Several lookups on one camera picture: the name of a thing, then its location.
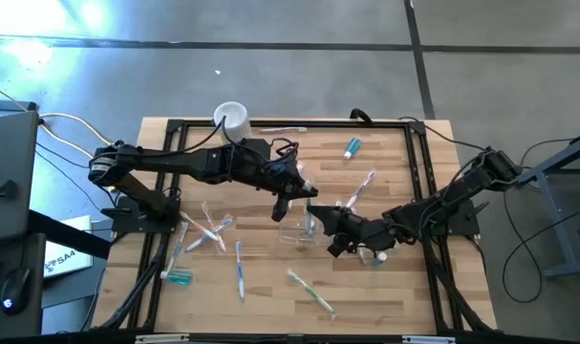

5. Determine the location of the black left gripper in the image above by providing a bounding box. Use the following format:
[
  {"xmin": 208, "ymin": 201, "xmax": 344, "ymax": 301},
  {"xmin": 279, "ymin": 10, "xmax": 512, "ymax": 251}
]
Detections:
[{"xmin": 263, "ymin": 140, "xmax": 320, "ymax": 224}]

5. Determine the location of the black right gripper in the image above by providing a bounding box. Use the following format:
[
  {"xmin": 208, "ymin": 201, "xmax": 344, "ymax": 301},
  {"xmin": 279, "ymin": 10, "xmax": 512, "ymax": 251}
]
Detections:
[{"xmin": 307, "ymin": 205, "xmax": 392, "ymax": 260}]

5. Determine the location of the blue toothbrush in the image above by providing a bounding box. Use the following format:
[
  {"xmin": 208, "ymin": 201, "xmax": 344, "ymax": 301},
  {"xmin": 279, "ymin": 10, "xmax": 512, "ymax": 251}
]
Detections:
[
  {"xmin": 160, "ymin": 220, "xmax": 190, "ymax": 281},
  {"xmin": 183, "ymin": 215, "xmax": 235, "ymax": 253},
  {"xmin": 234, "ymin": 238, "xmax": 247, "ymax": 304}
]

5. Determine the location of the clear acrylic organizer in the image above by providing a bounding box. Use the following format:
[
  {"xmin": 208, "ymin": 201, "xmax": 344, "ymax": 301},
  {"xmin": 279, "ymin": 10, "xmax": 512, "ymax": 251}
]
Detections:
[{"xmin": 277, "ymin": 203, "xmax": 336, "ymax": 247}]

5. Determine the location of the black hook clamp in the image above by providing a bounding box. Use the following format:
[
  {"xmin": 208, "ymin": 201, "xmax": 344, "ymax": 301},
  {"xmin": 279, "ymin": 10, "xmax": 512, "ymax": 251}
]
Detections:
[{"xmin": 348, "ymin": 107, "xmax": 375, "ymax": 125}]

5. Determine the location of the white wipes canister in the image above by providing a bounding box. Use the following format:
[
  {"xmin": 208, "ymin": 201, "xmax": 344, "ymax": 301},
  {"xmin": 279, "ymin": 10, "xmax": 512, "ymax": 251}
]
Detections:
[{"xmin": 212, "ymin": 100, "xmax": 253, "ymax": 144}]

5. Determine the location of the silver aluminium bar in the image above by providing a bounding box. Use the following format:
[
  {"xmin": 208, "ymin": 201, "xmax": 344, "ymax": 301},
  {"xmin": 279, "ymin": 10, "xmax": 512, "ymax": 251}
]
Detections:
[
  {"xmin": 401, "ymin": 334, "xmax": 457, "ymax": 344},
  {"xmin": 135, "ymin": 333, "xmax": 191, "ymax": 344}
]

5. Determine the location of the white printed box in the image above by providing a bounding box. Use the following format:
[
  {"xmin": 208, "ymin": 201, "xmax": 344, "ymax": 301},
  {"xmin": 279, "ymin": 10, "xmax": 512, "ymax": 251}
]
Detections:
[{"xmin": 42, "ymin": 214, "xmax": 96, "ymax": 280}]

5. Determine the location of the blue grey metal stand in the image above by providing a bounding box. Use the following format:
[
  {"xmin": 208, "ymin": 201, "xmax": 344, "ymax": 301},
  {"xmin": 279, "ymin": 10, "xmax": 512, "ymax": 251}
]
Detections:
[{"xmin": 517, "ymin": 132, "xmax": 580, "ymax": 282}]

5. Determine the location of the black side desk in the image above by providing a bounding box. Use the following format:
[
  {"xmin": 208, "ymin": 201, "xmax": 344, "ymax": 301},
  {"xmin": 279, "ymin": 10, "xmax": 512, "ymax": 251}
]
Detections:
[{"xmin": 0, "ymin": 209, "xmax": 113, "ymax": 341}]

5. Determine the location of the black computer tower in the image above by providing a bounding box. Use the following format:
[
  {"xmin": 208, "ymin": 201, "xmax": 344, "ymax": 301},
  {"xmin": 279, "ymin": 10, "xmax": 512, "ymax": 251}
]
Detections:
[{"xmin": 0, "ymin": 108, "xmax": 40, "ymax": 246}]

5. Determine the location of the black computer mouse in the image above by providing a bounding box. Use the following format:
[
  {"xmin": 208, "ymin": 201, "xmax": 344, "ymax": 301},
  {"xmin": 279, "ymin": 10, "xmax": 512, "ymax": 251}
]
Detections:
[{"xmin": 0, "ymin": 266, "xmax": 32, "ymax": 317}]

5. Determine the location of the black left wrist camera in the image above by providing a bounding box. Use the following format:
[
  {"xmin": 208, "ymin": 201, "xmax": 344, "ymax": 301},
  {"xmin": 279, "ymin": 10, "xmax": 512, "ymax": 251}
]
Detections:
[{"xmin": 265, "ymin": 160, "xmax": 298, "ymax": 185}]

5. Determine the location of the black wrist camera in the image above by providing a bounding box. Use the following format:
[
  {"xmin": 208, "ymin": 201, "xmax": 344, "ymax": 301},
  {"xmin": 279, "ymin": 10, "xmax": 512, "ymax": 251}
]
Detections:
[
  {"xmin": 349, "ymin": 214, "xmax": 384, "ymax": 243},
  {"xmin": 265, "ymin": 160, "xmax": 298, "ymax": 185}
]

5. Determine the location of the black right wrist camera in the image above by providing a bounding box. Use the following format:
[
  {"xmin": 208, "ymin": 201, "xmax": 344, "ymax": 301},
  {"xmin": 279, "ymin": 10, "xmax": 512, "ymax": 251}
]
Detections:
[{"xmin": 349, "ymin": 214, "xmax": 384, "ymax": 243}]

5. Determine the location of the black aluminium rig frame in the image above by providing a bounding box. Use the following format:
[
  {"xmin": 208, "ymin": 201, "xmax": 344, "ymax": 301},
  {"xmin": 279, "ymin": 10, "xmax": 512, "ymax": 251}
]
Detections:
[{"xmin": 92, "ymin": 118, "xmax": 497, "ymax": 336}]

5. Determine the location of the black floor cable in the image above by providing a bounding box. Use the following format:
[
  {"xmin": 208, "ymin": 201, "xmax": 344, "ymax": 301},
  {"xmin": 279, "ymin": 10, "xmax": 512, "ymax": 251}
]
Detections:
[{"xmin": 501, "ymin": 189, "xmax": 580, "ymax": 305}]

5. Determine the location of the yellow floor cable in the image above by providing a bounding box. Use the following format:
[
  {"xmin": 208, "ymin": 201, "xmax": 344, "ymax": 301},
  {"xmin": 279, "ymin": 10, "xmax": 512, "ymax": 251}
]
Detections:
[{"xmin": 0, "ymin": 79, "xmax": 115, "ymax": 160}]

